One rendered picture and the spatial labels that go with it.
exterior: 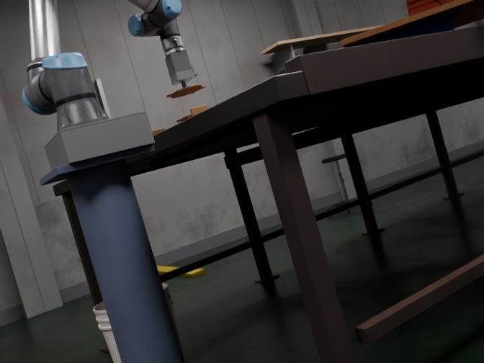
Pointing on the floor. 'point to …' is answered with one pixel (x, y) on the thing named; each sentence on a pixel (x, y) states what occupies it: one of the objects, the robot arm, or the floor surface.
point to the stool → (338, 175)
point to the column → (122, 256)
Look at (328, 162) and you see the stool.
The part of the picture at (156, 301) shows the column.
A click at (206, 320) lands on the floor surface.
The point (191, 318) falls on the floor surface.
